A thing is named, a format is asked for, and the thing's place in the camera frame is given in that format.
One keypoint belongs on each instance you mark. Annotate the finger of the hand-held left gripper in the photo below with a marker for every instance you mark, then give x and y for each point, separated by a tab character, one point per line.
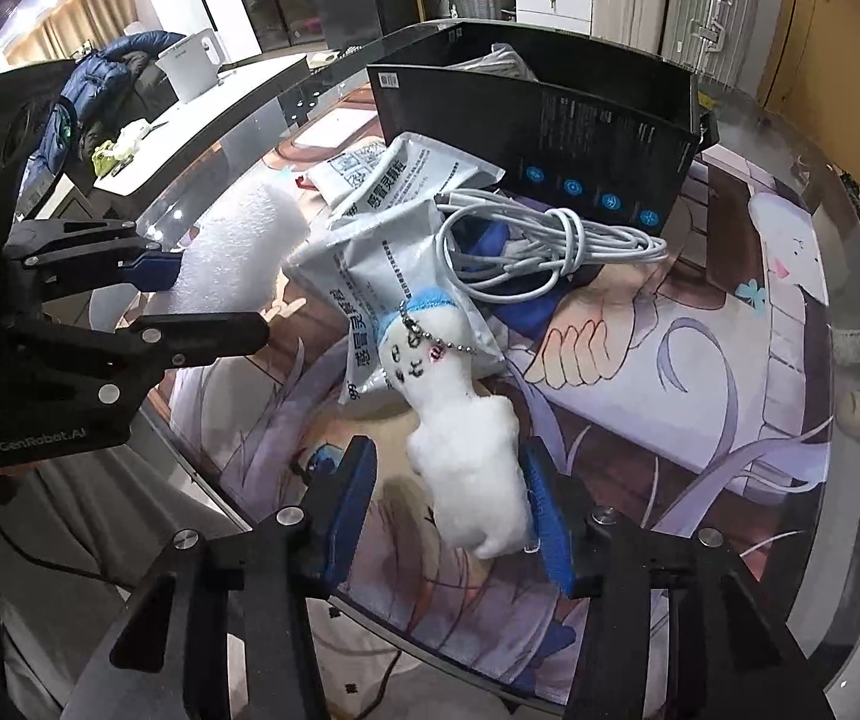
205	334
156	271

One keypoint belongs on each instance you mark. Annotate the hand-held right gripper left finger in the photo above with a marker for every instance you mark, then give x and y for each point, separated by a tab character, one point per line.
347	514

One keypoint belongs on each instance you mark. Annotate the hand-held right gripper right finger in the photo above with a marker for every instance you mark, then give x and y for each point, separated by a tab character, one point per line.
550	529

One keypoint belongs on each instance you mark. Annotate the white foam block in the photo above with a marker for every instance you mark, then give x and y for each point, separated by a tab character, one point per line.
242	240

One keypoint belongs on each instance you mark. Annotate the white plush toy blue cap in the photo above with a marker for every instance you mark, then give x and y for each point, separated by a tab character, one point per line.
467	457

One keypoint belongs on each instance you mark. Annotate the black cardboard box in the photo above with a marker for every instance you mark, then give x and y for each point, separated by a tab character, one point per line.
587	127

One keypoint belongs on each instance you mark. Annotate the green white plush toy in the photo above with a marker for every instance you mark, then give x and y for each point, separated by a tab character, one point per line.
118	150

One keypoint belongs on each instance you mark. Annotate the white grey side table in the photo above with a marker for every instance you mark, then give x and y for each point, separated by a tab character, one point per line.
197	135

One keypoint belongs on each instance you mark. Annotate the printed cartoon desk mat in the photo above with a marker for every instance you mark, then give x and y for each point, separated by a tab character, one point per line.
700	405

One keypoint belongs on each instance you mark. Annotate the blue down jacket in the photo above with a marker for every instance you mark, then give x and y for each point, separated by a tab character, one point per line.
99	82

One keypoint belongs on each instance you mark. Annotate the white electric kettle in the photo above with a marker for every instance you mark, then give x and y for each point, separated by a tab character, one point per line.
190	67

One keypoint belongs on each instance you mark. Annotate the beige curtain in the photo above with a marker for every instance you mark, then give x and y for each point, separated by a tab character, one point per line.
77	26

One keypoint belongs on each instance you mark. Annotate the glass door cabinet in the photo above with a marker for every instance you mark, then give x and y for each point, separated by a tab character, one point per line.
250	0

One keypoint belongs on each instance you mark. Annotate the white plastic bag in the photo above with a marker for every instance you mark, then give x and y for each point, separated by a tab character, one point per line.
508	60

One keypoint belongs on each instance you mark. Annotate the silver suitcase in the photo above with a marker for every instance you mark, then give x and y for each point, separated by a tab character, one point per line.
707	15

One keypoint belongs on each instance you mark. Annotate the wooden door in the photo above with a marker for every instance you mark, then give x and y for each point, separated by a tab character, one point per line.
835	52

